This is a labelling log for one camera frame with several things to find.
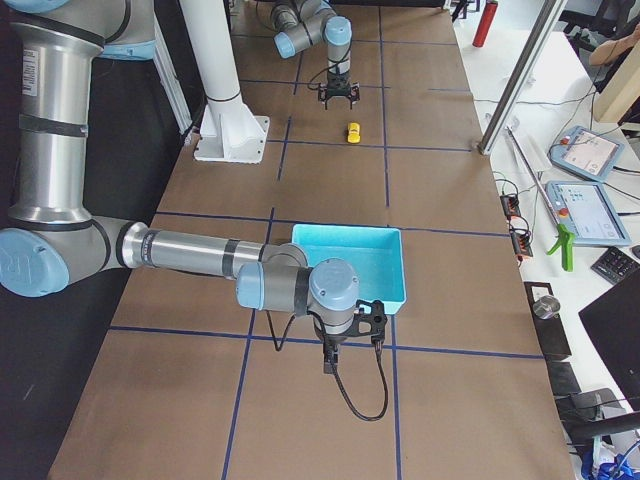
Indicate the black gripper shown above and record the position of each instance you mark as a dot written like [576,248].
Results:
[338,81]
[331,344]

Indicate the yellow beetle toy car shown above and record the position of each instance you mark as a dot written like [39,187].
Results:
[353,133]

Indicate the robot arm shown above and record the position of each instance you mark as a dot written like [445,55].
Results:
[300,25]
[57,241]

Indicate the light blue plastic bin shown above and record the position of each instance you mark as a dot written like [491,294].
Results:
[376,254]

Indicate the red cylinder canister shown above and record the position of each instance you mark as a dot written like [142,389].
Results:
[486,20]

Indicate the black power strip left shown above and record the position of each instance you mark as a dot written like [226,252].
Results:
[510,205]

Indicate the black power strip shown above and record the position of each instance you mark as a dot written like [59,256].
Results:
[521,242]
[510,205]

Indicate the silver metal cup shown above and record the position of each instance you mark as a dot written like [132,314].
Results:
[546,307]

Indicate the black power strip right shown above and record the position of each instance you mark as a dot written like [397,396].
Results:
[521,242]

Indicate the teach pendant far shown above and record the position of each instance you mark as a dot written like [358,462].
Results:
[586,154]

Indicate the teach pendant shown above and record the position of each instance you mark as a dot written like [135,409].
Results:
[584,208]
[586,154]

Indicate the green plastic clamp tool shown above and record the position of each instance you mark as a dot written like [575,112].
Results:
[564,243]

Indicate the teach pendant near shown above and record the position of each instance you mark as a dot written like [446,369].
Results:
[584,208]

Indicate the black keyboard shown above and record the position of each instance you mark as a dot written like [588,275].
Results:
[614,265]

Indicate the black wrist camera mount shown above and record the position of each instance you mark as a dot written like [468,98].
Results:
[369,320]

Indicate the white camera stand base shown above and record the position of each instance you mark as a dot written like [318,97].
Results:
[229,132]

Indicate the aluminium frame post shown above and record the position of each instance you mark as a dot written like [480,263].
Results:
[540,32]

